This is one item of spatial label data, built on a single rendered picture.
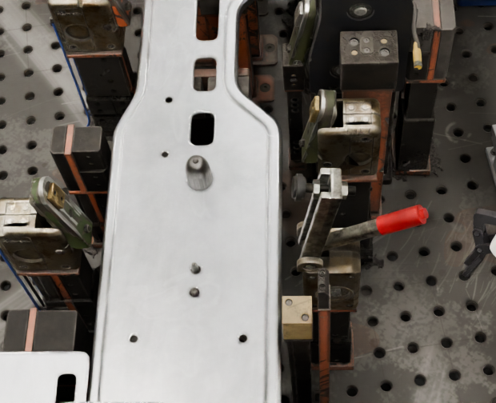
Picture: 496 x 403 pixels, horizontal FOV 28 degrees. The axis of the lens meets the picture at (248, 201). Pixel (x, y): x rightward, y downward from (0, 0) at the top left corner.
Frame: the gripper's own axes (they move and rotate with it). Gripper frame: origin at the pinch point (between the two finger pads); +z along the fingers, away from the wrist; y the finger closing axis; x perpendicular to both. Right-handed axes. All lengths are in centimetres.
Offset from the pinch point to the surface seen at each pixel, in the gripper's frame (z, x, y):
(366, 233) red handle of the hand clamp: -6.2, -13.7, -17.4
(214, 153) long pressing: 7.5, -3.7, -39.1
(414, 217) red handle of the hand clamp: -11.4, -13.0, -14.3
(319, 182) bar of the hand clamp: -12.9, -19.4, -24.4
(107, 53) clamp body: 16, 9, -63
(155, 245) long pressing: 13.4, -17.1, -37.1
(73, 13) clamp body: 9, 4, -68
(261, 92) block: 25, 34, -45
